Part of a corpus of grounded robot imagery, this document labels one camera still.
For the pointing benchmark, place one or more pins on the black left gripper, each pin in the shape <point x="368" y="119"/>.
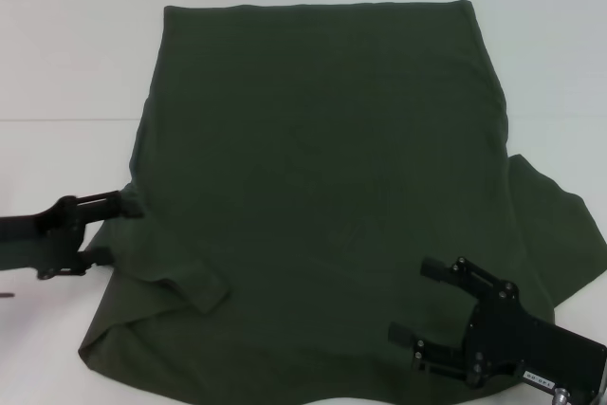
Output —
<point x="42" y="239"/>

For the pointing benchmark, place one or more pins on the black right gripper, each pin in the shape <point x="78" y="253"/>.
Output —
<point x="531" y="343"/>

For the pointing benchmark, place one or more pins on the dark green t-shirt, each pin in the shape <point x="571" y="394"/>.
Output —
<point x="308" y="139"/>

